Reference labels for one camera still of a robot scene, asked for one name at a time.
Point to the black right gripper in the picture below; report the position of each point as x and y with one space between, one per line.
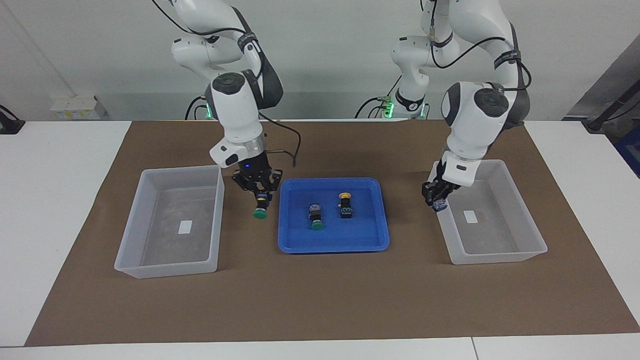
256 175

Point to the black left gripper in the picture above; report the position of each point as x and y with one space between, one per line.
440 180

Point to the yellow push button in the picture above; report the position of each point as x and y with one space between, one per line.
345 206
440 205

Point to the green push button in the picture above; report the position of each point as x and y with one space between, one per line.
316 216
260 212

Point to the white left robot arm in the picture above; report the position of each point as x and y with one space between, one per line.
475 125

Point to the white label sticker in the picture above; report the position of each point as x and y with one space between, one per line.
470 216
185 227

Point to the blue plastic tray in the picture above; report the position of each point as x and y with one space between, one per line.
330 240

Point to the translucent plastic box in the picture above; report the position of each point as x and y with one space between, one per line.
500 257
170 270

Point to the brown table mat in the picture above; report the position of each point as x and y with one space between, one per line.
320 300

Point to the black tripod stand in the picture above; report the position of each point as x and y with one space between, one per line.
607 112

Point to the blue floor object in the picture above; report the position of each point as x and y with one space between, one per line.
630 155

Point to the black clamp mount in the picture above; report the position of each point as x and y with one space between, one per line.
10 125

